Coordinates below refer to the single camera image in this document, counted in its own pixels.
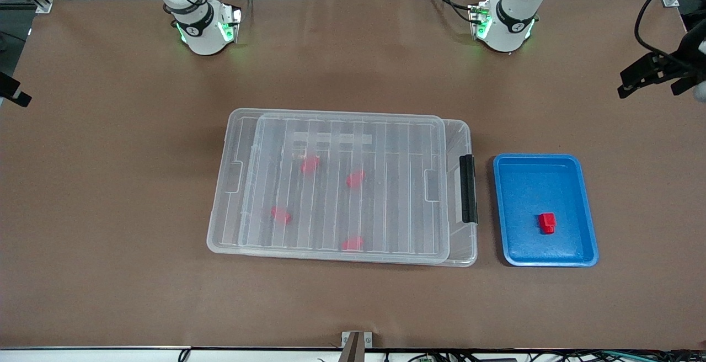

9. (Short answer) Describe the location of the small metal bracket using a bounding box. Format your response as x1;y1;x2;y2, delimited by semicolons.
341;331;373;349

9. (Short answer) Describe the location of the clear ribbed plastic lid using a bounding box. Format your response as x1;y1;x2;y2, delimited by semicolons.
207;108;450;264

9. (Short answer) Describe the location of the dark camera post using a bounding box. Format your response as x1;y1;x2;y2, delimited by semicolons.
339;333;367;362

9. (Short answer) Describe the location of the teal cable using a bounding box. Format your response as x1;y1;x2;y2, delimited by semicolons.
598;350;671;362

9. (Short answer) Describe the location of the black box latch handle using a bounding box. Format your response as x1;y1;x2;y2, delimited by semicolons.
459;155;478;225

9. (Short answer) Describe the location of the black left base cable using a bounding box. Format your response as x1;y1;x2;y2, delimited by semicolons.
424;0;478;23

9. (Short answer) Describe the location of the clear plastic storage box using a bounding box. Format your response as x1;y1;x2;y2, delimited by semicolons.
238;111;478;268

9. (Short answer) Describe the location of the blue plastic tray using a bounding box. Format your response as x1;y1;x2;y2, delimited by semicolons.
493;153;600;268

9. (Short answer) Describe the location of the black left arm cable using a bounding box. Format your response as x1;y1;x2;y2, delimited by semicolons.
634;0;697;70

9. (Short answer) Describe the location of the brown paper table cover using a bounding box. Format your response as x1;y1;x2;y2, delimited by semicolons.
0;0;706;350

